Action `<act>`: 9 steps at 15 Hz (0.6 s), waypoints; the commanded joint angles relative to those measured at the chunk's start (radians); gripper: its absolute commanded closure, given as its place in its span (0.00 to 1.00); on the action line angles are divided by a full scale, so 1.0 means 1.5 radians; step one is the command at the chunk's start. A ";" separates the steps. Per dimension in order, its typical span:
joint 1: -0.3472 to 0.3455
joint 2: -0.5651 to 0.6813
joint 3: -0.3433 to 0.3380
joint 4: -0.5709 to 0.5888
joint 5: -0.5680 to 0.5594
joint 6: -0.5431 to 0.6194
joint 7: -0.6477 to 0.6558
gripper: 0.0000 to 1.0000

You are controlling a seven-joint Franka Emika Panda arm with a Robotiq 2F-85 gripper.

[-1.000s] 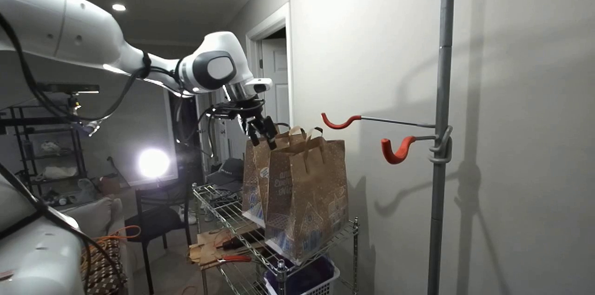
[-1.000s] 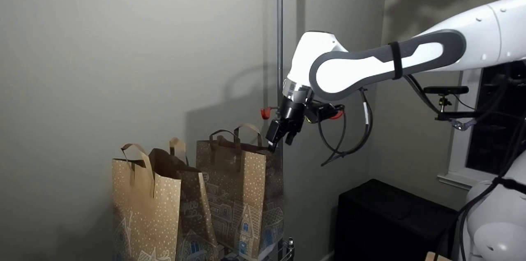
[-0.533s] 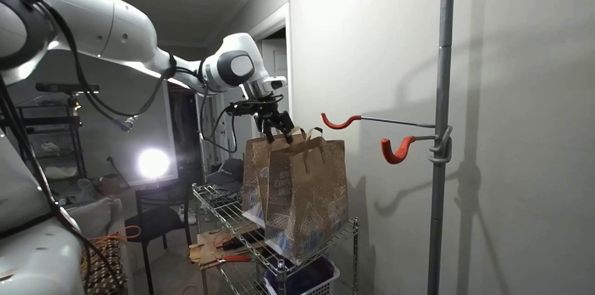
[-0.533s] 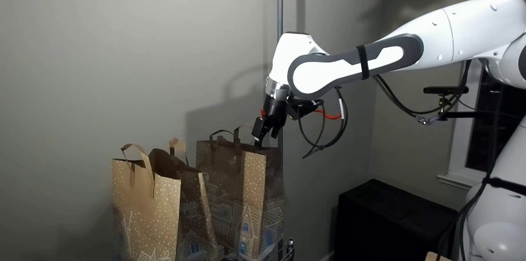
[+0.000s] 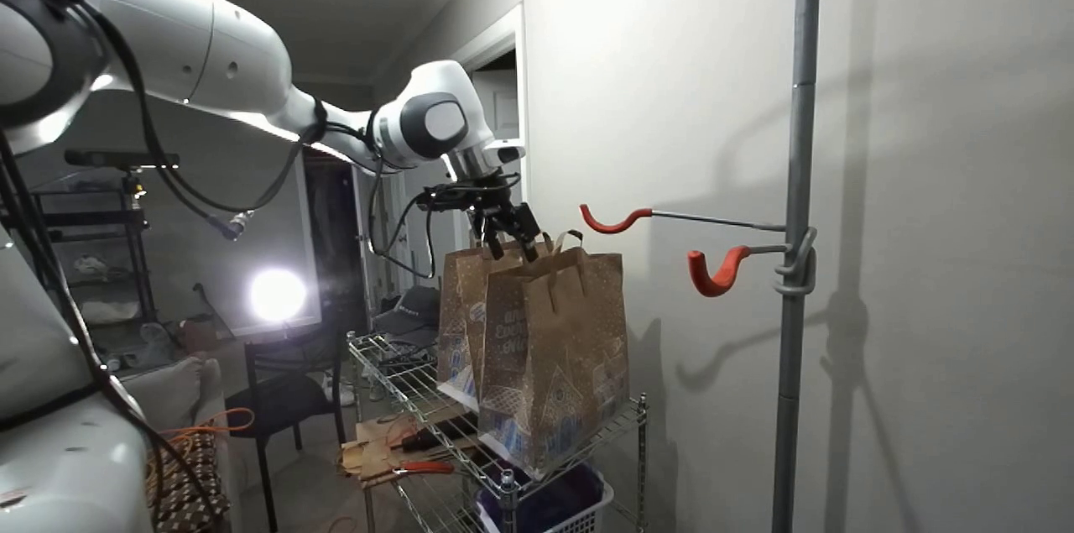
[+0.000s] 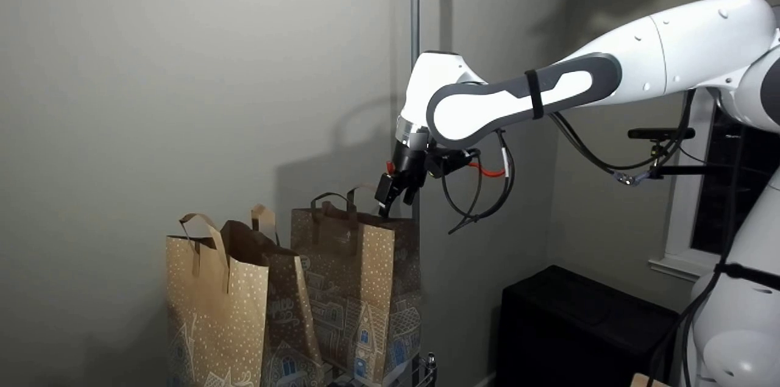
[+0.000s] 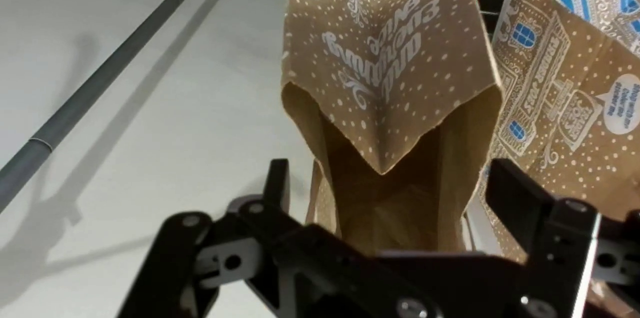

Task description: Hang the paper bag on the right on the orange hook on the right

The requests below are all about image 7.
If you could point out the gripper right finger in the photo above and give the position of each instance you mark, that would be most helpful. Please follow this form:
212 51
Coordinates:
560 238

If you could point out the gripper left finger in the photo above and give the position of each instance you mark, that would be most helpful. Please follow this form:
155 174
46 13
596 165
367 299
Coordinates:
175 258

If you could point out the brown paper bag blue windows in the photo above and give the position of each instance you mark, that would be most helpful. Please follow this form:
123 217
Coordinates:
565 97

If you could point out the brown paper bag white dots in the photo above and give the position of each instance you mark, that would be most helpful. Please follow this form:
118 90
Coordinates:
390 57

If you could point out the grey metal rod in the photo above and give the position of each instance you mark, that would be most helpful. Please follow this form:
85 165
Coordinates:
95 87

